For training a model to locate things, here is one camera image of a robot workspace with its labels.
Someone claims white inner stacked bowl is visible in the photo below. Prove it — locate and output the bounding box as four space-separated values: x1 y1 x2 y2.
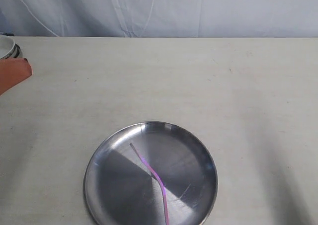
0 35 15 59

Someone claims white patterned ceramic bowl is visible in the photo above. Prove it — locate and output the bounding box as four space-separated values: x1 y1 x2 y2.
0 44 23 60

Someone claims round stainless steel plate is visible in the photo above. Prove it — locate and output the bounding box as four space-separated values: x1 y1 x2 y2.
83 121 218 225

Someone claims pink plastic straw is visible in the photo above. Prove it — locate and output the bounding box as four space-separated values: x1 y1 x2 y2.
129 143 170 225

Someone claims white backdrop curtain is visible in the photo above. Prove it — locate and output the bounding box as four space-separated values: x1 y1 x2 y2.
0 0 318 37

